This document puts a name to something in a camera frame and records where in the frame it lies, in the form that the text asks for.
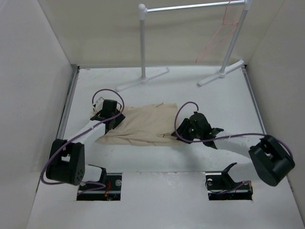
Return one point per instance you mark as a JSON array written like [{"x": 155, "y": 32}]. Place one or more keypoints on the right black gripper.
[{"x": 182, "y": 130}]

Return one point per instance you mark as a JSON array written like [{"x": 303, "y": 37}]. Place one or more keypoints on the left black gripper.
[{"x": 118, "y": 120}]

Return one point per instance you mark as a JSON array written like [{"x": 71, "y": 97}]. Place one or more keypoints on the beige trousers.
[{"x": 150, "y": 125}]

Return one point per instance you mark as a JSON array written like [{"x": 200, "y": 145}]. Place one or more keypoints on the pink wire hanger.
[{"x": 211, "y": 45}]

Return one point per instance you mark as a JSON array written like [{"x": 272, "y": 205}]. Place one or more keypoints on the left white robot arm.
[{"x": 67, "y": 157}]

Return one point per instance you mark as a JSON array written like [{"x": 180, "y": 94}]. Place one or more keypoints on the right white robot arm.
[{"x": 271, "y": 161}]

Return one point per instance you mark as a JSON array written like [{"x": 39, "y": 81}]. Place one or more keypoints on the white clothes rack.
[{"x": 225, "y": 68}]

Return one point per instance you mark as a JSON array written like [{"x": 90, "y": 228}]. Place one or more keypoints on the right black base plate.
[{"x": 222, "y": 187}]

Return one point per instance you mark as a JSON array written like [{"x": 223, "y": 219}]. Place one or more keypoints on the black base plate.
[
  {"x": 111, "y": 191},
  {"x": 222, "y": 187}
]

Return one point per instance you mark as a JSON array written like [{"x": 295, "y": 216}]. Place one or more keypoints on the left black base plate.
[{"x": 111, "y": 191}]

